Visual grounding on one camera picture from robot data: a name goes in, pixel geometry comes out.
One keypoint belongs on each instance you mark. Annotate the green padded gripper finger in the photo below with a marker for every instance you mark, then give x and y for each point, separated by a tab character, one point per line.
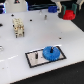
61	14
74	7

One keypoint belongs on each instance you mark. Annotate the red gear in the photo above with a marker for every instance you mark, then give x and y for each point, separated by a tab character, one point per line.
69	15

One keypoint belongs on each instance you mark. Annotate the blue gear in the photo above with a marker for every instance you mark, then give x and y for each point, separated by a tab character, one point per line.
51	53

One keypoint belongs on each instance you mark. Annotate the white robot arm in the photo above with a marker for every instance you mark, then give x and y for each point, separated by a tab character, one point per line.
62	6

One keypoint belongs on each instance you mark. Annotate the beige electrical connector block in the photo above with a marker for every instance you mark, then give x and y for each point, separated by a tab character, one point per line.
18	27

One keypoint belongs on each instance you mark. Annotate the black framed peg base plate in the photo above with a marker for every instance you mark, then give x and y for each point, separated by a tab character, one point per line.
41	60

